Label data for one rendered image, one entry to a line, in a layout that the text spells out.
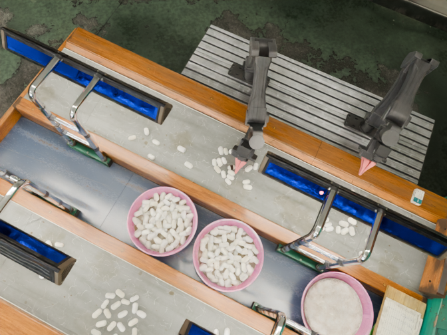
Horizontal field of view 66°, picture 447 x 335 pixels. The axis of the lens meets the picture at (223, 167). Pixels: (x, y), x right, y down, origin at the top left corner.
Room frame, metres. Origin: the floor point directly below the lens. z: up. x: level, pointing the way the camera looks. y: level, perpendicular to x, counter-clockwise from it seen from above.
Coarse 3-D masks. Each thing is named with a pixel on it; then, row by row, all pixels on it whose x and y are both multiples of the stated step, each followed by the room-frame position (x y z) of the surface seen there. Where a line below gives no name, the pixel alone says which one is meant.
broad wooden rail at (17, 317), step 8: (0, 304) -0.18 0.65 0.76; (8, 304) -0.18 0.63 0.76; (0, 312) -0.21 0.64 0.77; (8, 312) -0.20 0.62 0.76; (16, 312) -0.20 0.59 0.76; (24, 312) -0.19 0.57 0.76; (0, 320) -0.23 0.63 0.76; (8, 320) -0.23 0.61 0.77; (16, 320) -0.22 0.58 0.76; (24, 320) -0.22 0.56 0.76; (32, 320) -0.21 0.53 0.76; (40, 320) -0.21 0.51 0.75; (0, 328) -0.25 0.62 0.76; (8, 328) -0.25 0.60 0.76; (16, 328) -0.24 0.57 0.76; (24, 328) -0.24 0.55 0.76; (32, 328) -0.23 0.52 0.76; (40, 328) -0.23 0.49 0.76; (48, 328) -0.23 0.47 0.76
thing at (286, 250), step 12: (336, 192) 0.34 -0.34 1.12; (324, 204) 0.30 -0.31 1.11; (324, 216) 0.26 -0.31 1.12; (312, 228) 0.22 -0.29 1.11; (372, 228) 0.26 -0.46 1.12; (300, 240) 0.20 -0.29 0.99; (312, 240) 0.19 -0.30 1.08; (372, 240) 0.22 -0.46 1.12; (288, 252) 0.20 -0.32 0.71; (300, 252) 0.19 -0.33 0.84; (324, 252) 0.19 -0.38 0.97; (312, 264) 0.17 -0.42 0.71; (324, 264) 0.16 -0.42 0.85; (336, 264) 0.16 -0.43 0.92; (348, 264) 0.16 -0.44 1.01; (360, 264) 0.15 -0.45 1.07
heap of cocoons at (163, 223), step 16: (144, 208) 0.25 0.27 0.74; (160, 208) 0.26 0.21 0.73; (176, 208) 0.27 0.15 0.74; (144, 224) 0.19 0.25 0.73; (160, 224) 0.20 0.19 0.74; (176, 224) 0.21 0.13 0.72; (192, 224) 0.23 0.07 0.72; (144, 240) 0.13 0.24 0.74; (160, 240) 0.14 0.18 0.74; (176, 240) 0.15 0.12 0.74
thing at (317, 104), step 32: (224, 32) 1.22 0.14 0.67; (192, 64) 0.99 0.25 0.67; (224, 64) 1.03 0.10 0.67; (288, 64) 1.10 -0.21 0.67; (288, 96) 0.92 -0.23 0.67; (320, 96) 0.96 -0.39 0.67; (352, 96) 1.00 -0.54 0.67; (320, 128) 0.79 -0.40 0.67; (416, 128) 0.90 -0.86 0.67; (416, 160) 0.74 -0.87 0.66
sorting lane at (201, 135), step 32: (96, 64) 0.84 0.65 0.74; (64, 96) 0.65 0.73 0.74; (96, 96) 0.68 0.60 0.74; (160, 96) 0.74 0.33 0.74; (96, 128) 0.53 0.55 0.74; (128, 128) 0.56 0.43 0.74; (160, 128) 0.59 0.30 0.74; (192, 128) 0.63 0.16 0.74; (224, 128) 0.66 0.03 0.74; (160, 160) 0.45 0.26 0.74; (192, 160) 0.48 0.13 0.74; (256, 160) 0.54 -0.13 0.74; (224, 192) 0.38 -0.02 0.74; (256, 192) 0.40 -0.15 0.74; (288, 192) 0.43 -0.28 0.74; (288, 224) 0.30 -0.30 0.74; (352, 224) 0.36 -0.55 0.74; (352, 256) 0.23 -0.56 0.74; (384, 256) 0.26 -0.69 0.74; (416, 256) 0.28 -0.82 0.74; (416, 288) 0.16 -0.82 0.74
